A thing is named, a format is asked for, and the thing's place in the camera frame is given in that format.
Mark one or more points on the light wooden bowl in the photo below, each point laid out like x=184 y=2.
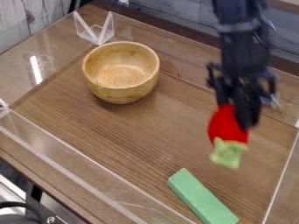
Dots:
x=122 y=71

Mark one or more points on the black device with cable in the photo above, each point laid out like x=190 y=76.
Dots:
x=37 y=213

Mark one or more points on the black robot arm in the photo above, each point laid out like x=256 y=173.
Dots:
x=242 y=15

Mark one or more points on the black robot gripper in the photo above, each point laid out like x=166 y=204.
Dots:
x=242 y=78

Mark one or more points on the black table leg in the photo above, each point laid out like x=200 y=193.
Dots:
x=37 y=194

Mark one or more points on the clear acrylic front wall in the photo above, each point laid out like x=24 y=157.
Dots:
x=86 y=186

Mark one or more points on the green rectangular block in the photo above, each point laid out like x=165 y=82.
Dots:
x=200 y=199

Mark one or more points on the clear acrylic corner bracket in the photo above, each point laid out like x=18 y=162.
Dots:
x=96 y=34

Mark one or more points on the red plush strawberry toy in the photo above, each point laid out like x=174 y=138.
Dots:
x=228 y=137

